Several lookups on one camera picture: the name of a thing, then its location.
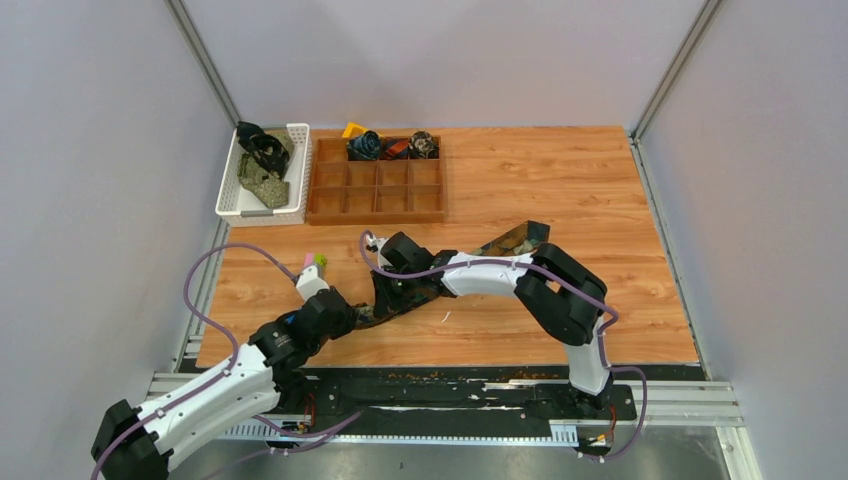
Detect yellow object behind tray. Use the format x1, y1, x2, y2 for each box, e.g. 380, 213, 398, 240
342, 122, 369, 139

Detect wooden compartment tray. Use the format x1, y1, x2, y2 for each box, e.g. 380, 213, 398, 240
305, 138, 448, 226

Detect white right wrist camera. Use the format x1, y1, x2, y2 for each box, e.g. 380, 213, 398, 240
365, 233, 389, 268

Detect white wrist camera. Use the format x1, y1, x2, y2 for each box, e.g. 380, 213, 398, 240
295, 263, 330, 301
365, 233, 389, 268

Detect rolled orange striped tie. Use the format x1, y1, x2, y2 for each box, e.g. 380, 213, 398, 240
379, 137, 410, 160

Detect aluminium frame rail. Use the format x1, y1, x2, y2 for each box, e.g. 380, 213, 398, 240
164, 0, 241, 128

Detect white plastic basket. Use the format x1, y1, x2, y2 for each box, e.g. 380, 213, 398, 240
215, 121, 312, 227

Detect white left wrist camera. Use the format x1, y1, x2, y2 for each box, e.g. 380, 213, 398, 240
295, 263, 330, 301

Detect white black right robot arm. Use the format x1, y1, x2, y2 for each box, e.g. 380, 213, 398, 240
359, 230, 613, 418

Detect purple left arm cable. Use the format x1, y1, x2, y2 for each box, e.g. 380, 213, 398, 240
91, 243, 366, 480

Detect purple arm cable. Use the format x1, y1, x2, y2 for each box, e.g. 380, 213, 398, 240
359, 229, 649, 464
91, 243, 366, 480

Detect dark patterned necktie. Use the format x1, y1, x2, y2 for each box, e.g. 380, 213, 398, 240
353, 220, 550, 330

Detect rolled dark blue tie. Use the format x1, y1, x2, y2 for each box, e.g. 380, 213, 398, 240
346, 130, 383, 161

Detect black patterned tie in basket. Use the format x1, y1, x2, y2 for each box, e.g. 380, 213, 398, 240
236, 121, 291, 180

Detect white slotted cable duct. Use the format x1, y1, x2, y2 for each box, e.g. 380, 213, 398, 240
162, 417, 581, 448

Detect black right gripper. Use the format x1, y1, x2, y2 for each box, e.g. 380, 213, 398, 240
372, 263, 420, 317

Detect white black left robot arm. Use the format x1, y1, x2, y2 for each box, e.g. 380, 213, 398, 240
91, 287, 358, 479

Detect olive green tie in basket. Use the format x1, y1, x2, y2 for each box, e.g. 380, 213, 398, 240
237, 153, 290, 209

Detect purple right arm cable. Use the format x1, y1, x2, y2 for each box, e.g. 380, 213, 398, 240
359, 229, 649, 464

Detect rolled brown floral tie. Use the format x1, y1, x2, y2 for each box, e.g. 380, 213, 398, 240
408, 130, 440, 159

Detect colourful toy blocks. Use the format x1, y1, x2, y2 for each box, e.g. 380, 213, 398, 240
302, 252, 328, 270

